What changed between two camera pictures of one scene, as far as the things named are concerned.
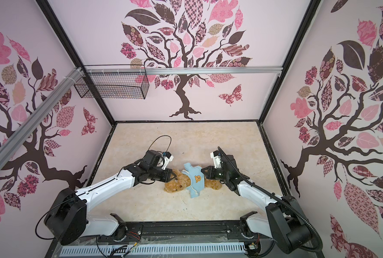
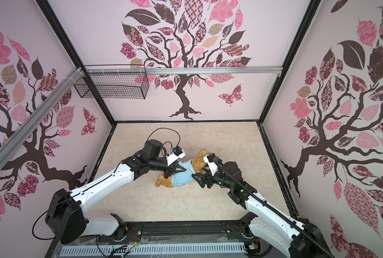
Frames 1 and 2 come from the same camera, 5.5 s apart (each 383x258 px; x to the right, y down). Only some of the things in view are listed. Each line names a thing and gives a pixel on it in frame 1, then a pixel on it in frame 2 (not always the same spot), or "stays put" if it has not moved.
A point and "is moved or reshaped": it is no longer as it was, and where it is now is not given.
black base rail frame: (258, 244) stays put
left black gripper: (165, 177) to (171, 169)
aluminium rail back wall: (135, 71) stays put
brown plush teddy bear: (178, 182) to (200, 165)
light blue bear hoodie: (197, 179) is moved or reshaped
